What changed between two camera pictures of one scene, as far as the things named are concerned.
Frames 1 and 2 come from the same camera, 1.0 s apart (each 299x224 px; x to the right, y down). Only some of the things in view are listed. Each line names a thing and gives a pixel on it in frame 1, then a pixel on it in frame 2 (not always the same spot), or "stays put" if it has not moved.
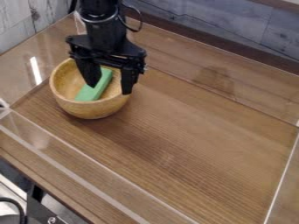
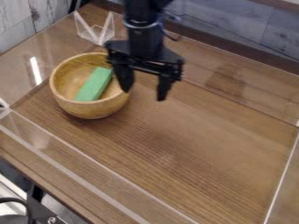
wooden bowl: [65, 82] stays put
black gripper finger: [128, 78] → [163, 87]
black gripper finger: [91, 71] → [125, 75]
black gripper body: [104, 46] → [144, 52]
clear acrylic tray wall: [69, 173] stays put
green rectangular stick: [88, 93] stays put
